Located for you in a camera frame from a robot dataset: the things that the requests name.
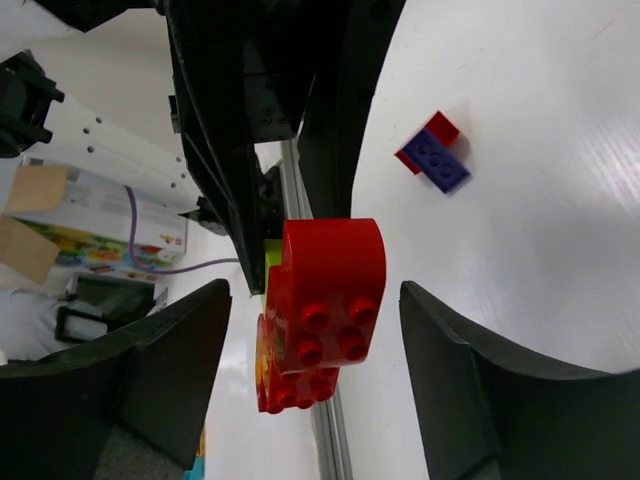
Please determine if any dark blue flat lego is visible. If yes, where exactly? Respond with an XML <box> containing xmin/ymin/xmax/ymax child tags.
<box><xmin>402</xmin><ymin>129</ymin><xmax>471</xmax><ymax>194</ymax></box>

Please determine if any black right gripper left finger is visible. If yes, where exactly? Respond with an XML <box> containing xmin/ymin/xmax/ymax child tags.
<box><xmin>1</xmin><ymin>279</ymin><xmax>232</xmax><ymax>479</ymax></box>

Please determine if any red rounded lego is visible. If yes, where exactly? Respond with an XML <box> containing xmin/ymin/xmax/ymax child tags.
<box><xmin>394</xmin><ymin>110</ymin><xmax>461</xmax><ymax>175</ymax></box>

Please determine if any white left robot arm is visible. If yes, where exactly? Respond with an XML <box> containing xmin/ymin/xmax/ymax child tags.
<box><xmin>1</xmin><ymin>1</ymin><xmax>403</xmax><ymax>294</ymax></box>

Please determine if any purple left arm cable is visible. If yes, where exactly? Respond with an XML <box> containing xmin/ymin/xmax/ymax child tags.
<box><xmin>123</xmin><ymin>184</ymin><xmax>242</xmax><ymax>275</ymax></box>

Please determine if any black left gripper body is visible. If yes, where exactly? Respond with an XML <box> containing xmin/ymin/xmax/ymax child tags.
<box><xmin>156</xmin><ymin>1</ymin><xmax>404</xmax><ymax>294</ymax></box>

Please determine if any aluminium front rail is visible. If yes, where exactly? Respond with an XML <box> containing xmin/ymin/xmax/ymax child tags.
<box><xmin>277</xmin><ymin>137</ymin><xmax>356</xmax><ymax>480</ymax></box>

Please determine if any lego cardboard box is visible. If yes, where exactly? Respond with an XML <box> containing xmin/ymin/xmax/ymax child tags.
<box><xmin>1</xmin><ymin>159</ymin><xmax>187</xmax><ymax>284</ymax></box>

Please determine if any red stepped lego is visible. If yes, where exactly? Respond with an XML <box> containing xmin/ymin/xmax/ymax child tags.
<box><xmin>255</xmin><ymin>218</ymin><xmax>386</xmax><ymax>414</ymax></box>

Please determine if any green stepped lego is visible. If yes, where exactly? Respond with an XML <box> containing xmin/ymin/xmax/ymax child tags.
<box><xmin>261</xmin><ymin>239</ymin><xmax>282</xmax><ymax>311</ymax></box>

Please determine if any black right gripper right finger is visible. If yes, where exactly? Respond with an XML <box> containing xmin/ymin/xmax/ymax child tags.
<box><xmin>399</xmin><ymin>281</ymin><xmax>639</xmax><ymax>479</ymax></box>

